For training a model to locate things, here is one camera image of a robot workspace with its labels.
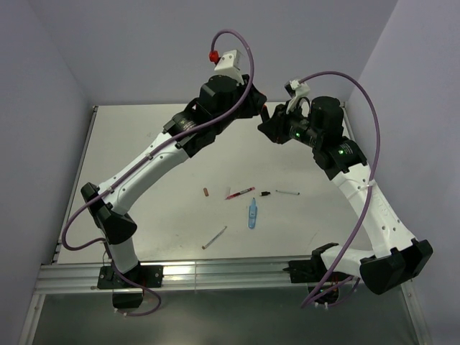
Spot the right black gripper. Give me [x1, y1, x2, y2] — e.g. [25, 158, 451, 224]
[257, 99, 322, 148]

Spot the blue highlighter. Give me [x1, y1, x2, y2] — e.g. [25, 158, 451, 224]
[248, 198, 258, 229]

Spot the black orange highlighter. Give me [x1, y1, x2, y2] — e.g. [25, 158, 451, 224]
[260, 104, 270, 122]

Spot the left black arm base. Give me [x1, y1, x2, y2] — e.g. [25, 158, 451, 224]
[96, 264, 163, 311]

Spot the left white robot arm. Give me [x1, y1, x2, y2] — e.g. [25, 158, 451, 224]
[80, 75, 267, 287]

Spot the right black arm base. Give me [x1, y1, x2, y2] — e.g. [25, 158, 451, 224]
[283, 243, 349, 305]

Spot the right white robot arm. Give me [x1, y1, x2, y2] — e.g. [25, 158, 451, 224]
[258, 96, 433, 295]

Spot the white black pen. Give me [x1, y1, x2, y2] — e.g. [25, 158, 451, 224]
[275, 190, 300, 196]

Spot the red pen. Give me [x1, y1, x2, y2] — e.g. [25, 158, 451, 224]
[225, 187, 255, 200]

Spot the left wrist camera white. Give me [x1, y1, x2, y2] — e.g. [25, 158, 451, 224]
[214, 50, 244, 84]

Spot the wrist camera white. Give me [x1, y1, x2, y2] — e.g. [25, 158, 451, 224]
[214, 50, 244, 84]
[285, 79, 311, 112]

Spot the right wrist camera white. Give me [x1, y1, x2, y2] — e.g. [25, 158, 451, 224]
[285, 79, 311, 112]

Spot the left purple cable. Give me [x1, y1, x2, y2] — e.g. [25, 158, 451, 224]
[61, 29, 257, 317]

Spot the aluminium rail frame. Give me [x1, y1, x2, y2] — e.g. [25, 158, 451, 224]
[17, 103, 432, 345]

